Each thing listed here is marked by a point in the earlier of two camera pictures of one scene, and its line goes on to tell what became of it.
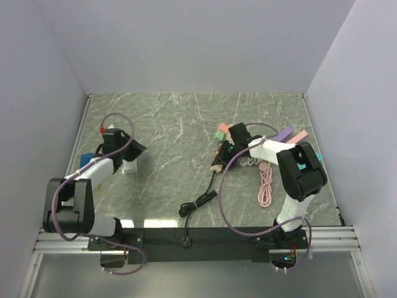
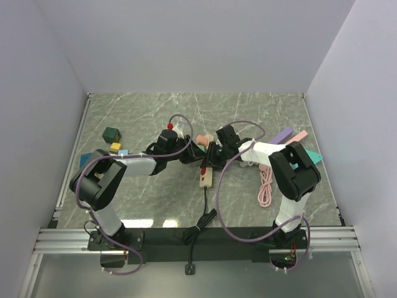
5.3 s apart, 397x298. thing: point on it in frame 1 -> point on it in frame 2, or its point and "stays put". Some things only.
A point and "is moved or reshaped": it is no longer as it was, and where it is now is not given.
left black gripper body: x=131 y=151 -> x=188 y=155
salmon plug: x=223 y=126 is moved or reshaped
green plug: x=219 y=136 is moved or reshaped
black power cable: x=186 y=210 -> x=190 y=236
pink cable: x=265 y=192 stays put
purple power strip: x=285 y=135 stays put
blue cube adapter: x=85 y=159 stays put
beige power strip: x=218 y=167 is moved or reshaped
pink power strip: x=298 y=137 stays put
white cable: x=245 y=161 stays put
